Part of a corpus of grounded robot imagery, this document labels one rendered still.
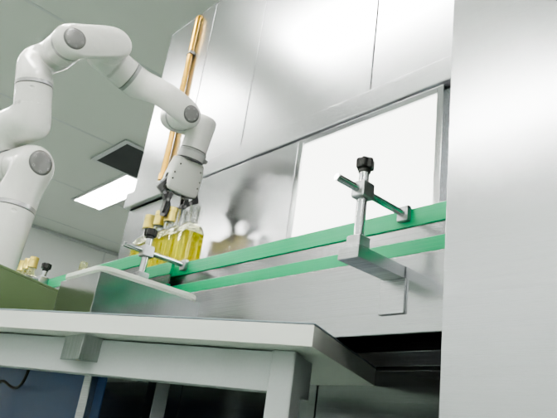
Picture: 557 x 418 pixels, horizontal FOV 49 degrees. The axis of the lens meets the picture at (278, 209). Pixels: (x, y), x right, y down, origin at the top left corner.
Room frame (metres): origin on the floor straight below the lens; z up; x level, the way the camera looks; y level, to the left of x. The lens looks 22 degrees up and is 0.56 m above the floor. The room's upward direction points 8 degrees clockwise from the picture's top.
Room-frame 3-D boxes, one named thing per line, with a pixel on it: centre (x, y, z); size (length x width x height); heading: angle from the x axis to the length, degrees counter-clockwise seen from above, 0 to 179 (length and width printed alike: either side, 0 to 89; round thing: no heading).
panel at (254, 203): (1.43, -0.03, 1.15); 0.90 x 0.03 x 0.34; 39
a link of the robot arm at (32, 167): (1.33, 0.60, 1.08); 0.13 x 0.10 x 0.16; 51
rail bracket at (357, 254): (0.87, -0.14, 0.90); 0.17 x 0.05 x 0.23; 129
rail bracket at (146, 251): (1.37, 0.26, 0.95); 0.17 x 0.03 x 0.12; 129
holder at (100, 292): (1.23, 0.25, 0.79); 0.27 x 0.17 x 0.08; 129
